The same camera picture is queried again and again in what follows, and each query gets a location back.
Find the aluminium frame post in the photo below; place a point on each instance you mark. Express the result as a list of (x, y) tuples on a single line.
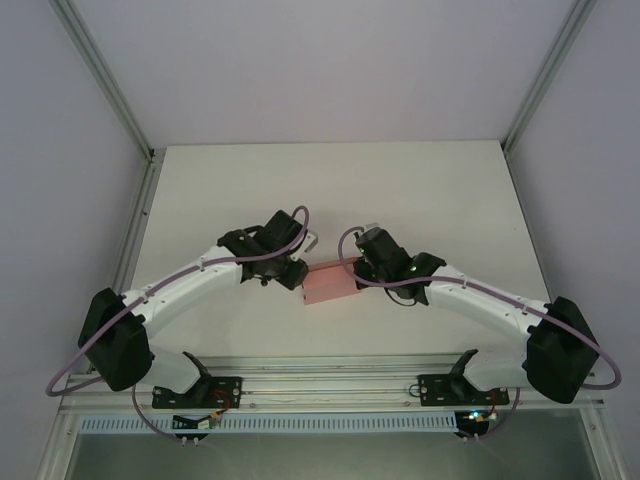
[(550, 75), (100, 75)]

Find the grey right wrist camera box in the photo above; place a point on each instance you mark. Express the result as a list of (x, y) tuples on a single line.
[(371, 226)]

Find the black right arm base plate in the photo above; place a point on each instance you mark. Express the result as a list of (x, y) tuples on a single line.
[(435, 390)]

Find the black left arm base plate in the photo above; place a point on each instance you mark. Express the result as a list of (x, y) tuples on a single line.
[(230, 390)]

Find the aluminium mounting rails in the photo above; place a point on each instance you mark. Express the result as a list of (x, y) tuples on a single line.
[(325, 380)]

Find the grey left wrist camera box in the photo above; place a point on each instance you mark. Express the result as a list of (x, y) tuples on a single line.
[(310, 244)]

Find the pink paper box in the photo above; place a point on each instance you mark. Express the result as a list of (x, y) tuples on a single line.
[(332, 285)]

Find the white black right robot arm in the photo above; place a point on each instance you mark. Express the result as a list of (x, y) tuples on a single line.
[(480, 300)]

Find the aluminium side rail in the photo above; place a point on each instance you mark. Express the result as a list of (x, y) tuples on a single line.
[(127, 240)]

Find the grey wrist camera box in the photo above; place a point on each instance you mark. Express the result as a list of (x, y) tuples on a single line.
[(310, 244), (371, 226)]

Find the small connector module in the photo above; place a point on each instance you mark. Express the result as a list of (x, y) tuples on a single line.
[(200, 423), (475, 416)]

